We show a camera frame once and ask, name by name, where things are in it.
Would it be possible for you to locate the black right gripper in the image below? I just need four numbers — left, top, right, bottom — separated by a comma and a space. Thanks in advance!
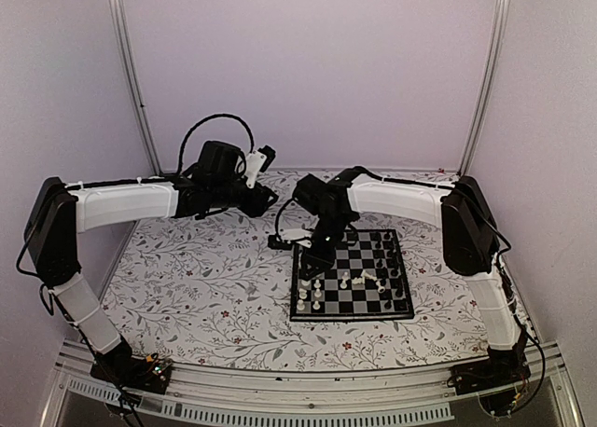
299, 213, 350, 282

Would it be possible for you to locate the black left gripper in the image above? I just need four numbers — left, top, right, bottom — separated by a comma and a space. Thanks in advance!
212, 178, 279, 218

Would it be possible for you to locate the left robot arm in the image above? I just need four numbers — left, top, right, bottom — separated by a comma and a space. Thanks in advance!
15, 176, 278, 384

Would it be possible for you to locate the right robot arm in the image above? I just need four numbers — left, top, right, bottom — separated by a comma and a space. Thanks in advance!
292, 167, 527, 386

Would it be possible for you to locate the black and white chess board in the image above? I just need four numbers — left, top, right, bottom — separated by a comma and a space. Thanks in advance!
289, 229, 414, 323

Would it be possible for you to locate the floral patterned table mat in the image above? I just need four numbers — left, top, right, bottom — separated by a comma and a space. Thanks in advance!
83, 168, 528, 371

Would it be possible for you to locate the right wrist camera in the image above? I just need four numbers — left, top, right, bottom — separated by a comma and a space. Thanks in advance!
268, 173, 327, 251

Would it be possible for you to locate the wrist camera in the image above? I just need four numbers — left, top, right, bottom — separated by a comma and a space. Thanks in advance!
268, 173, 327, 251
193, 141, 276, 189

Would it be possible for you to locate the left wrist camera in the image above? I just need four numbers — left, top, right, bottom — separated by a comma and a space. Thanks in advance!
193, 141, 276, 189

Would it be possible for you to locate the back aluminium rail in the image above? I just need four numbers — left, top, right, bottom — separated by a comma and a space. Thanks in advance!
158, 165, 463, 174

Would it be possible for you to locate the aluminium rail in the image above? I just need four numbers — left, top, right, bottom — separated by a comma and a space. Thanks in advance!
158, 165, 463, 174
41, 341, 585, 426

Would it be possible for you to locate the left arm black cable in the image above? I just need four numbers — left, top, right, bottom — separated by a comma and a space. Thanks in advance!
176, 113, 257, 176

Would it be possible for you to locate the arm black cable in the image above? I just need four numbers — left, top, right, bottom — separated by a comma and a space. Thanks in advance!
489, 221, 548, 400
176, 113, 257, 176

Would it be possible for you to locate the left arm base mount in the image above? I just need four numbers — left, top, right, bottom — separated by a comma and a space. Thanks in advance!
90, 349, 174, 395

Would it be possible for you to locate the front aluminium rail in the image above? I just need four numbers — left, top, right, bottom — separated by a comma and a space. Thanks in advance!
41, 341, 585, 426

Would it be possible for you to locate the left aluminium frame post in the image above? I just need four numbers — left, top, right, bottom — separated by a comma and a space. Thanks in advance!
108, 0, 162, 174

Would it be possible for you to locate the aluminium frame post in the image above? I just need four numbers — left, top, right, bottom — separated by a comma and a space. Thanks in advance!
108, 0, 162, 174
458, 0, 511, 175

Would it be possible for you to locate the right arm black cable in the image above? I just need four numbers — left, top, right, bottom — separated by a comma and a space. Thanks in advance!
489, 221, 548, 400

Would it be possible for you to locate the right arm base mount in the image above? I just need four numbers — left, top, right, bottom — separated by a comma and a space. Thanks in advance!
446, 348, 531, 418

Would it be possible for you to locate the right aluminium frame post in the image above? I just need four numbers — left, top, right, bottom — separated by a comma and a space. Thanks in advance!
458, 0, 511, 175

